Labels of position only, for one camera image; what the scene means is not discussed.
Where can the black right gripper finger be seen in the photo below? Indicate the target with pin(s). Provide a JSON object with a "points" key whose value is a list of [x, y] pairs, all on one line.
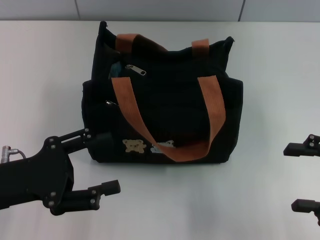
{"points": [[307, 206], [307, 150]]}

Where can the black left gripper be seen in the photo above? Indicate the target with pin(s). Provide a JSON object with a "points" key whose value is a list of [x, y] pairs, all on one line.
{"points": [[37, 175]]}

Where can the small silver zipper pull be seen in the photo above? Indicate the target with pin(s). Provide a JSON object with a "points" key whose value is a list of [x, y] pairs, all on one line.
{"points": [[109, 102]]}

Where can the large silver zipper pull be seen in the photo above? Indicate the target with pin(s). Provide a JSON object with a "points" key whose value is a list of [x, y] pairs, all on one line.
{"points": [[136, 70]]}

